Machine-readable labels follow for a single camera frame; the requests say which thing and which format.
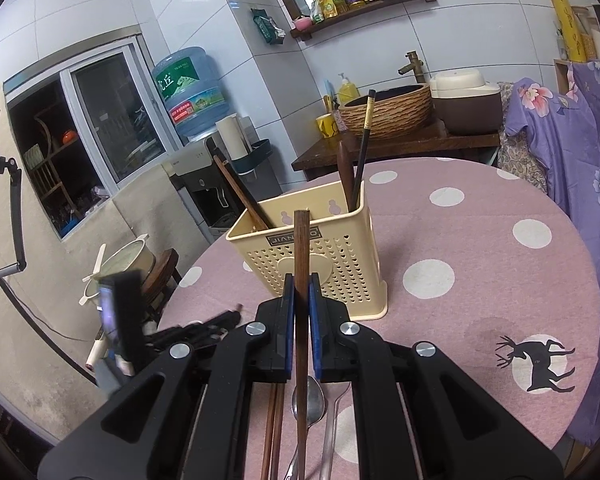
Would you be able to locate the beige cloth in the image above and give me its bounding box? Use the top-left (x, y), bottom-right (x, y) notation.
top-left (0, 90), bottom-right (216, 441)

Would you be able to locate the water dispenser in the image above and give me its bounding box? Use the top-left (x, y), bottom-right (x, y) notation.
top-left (167, 137), bottom-right (281, 241)

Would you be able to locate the brown wooden spoon handle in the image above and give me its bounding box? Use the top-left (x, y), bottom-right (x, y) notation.
top-left (336, 140), bottom-right (357, 213)

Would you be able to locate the purple floral cloth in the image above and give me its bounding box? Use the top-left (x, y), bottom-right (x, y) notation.
top-left (497, 60), bottom-right (600, 461)

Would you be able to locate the cream pot with lid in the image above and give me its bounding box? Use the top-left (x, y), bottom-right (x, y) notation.
top-left (80, 237), bottom-right (158, 311)

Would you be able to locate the yellow cup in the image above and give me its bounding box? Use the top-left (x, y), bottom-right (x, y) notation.
top-left (315, 112), bottom-right (342, 138)

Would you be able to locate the black chopstick with gold band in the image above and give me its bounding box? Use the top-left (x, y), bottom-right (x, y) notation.
top-left (352, 89), bottom-right (377, 211)

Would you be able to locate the wooden side table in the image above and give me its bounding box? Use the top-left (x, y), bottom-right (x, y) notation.
top-left (291, 120), bottom-right (502, 181)

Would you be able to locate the large metal spoon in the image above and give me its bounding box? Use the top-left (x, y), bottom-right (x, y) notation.
top-left (282, 375), bottom-right (327, 480)

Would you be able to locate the dark wooden chair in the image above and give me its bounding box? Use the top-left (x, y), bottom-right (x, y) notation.
top-left (140, 249), bottom-right (183, 331)

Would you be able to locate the brass faucet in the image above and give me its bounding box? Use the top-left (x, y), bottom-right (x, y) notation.
top-left (397, 51), bottom-right (427, 85)

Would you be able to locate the blue water bottle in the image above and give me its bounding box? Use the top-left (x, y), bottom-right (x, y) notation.
top-left (152, 46), bottom-right (229, 138)

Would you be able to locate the cream perforated utensil holder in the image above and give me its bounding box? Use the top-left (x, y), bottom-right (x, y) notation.
top-left (226, 180), bottom-right (388, 322)

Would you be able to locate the wooden mirror shelf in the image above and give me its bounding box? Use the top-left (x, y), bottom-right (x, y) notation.
top-left (259, 0), bottom-right (442, 42)

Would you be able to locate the pink polka dot tablecloth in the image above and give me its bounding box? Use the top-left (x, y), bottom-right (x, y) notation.
top-left (157, 157), bottom-right (600, 480)

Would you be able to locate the green hanging packet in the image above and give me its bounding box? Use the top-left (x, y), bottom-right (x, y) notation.
top-left (250, 7), bottom-right (287, 46)

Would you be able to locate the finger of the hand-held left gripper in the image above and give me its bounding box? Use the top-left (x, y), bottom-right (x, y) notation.
top-left (145, 311), bottom-right (241, 346)
top-left (147, 331), bottom-right (228, 356)

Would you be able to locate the yellow printed roll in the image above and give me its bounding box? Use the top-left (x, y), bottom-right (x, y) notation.
top-left (544, 0), bottom-right (588, 63)

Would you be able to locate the brown rice cooker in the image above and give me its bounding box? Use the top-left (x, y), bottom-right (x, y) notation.
top-left (429, 71), bottom-right (503, 136)

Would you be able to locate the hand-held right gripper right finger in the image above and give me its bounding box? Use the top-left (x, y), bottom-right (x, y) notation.
top-left (307, 272), bottom-right (566, 480)

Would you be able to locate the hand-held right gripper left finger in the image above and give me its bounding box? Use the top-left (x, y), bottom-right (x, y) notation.
top-left (37, 272), bottom-right (297, 480)

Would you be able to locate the brown wooden chopstick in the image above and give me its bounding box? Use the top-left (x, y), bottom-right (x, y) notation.
top-left (212, 155), bottom-right (273, 228)
top-left (270, 385), bottom-right (286, 480)
top-left (294, 210), bottom-right (312, 480)
top-left (260, 385), bottom-right (276, 480)

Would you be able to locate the woven basin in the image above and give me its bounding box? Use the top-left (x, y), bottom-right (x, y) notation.
top-left (339, 82), bottom-right (433, 140)

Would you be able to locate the blue wall holder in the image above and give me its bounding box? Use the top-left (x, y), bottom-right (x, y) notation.
top-left (230, 139), bottom-right (273, 175)

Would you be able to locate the yellow soap bottle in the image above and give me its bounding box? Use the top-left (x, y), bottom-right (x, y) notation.
top-left (336, 72), bottom-right (361, 106)

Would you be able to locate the wooden framed box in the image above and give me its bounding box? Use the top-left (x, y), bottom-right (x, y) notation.
top-left (570, 5), bottom-right (600, 63)

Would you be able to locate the yellow packet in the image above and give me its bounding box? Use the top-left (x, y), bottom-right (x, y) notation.
top-left (310, 0), bottom-right (338, 23)

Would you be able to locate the window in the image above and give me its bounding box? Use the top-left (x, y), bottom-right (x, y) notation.
top-left (2, 35), bottom-right (183, 241)

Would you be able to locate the white paper cup tube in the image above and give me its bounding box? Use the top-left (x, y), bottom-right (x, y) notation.
top-left (215, 115), bottom-right (253, 161)

